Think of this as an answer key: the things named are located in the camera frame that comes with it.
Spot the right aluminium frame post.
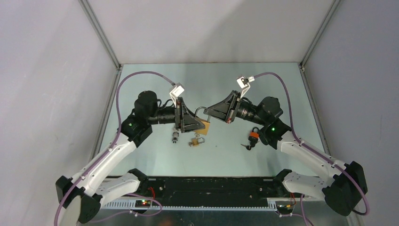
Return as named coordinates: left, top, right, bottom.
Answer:
left=298, top=0, right=342, bottom=73

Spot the aluminium frame post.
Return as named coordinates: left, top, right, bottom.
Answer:
left=78, top=0, right=121, bottom=70
left=298, top=0, right=342, bottom=73

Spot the left aluminium frame post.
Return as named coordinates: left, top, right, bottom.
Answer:
left=78, top=0, right=121, bottom=70

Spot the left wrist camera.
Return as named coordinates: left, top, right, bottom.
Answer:
left=169, top=83, right=185, bottom=102

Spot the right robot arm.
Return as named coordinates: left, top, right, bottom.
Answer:
left=204, top=90, right=368, bottom=216

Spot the large brass padlock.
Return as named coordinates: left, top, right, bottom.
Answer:
left=195, top=106, right=210, bottom=136

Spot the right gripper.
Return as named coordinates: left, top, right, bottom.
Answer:
left=204, top=90, right=267, bottom=126

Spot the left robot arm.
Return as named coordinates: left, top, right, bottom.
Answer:
left=56, top=91, right=206, bottom=226

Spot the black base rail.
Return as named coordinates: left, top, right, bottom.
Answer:
left=136, top=177, right=301, bottom=208

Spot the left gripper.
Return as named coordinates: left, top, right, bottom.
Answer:
left=147, top=97, right=205, bottom=133

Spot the small closed brass padlock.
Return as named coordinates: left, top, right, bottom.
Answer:
left=188, top=137, right=205, bottom=147

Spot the orange black padlock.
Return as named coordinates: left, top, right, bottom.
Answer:
left=240, top=127, right=259, bottom=151

